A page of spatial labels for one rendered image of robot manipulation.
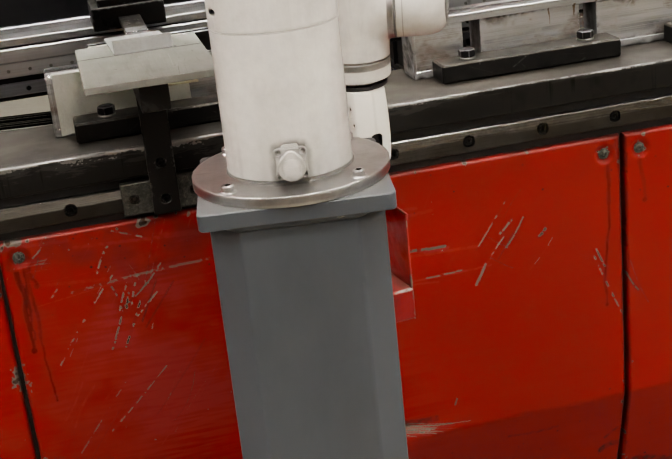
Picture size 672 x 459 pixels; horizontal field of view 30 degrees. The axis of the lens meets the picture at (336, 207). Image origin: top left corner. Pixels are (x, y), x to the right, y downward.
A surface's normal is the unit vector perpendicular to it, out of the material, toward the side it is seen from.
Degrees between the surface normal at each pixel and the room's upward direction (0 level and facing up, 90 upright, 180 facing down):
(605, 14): 90
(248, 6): 90
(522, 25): 90
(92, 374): 90
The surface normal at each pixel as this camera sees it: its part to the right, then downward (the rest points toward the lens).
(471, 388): 0.23, 0.32
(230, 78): -0.65, 0.32
